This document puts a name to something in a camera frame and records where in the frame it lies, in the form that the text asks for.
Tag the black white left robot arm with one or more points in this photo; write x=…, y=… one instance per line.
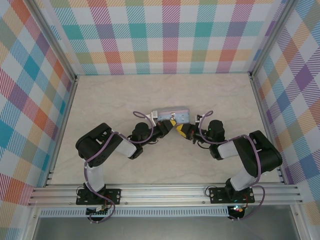
x=96, y=177

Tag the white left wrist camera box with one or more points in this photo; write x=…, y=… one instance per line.
x=154, y=116

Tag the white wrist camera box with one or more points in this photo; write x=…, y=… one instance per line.
x=199, y=118
x=154, y=116

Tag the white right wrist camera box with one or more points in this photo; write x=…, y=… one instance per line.
x=199, y=118

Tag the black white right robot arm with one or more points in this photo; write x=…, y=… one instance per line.
x=260, y=155

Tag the aluminium left side rail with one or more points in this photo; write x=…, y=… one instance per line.
x=60, y=135

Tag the aluminium left frame post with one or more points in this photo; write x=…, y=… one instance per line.
x=53, y=40

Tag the aluminium right side rail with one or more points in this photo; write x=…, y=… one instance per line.
x=267, y=125

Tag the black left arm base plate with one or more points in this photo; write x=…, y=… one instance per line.
x=113, y=196

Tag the pastel cartoon tin box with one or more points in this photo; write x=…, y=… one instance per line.
x=180, y=116

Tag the silver metal hasp latch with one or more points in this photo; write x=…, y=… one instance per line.
x=172, y=115

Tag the aluminium frame post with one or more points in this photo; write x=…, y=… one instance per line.
x=53, y=40
x=272, y=37

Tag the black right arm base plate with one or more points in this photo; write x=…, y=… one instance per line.
x=216, y=195

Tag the aluminium right frame post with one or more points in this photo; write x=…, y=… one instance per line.
x=272, y=37

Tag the aluminium front frame rail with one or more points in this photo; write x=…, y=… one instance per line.
x=162, y=193

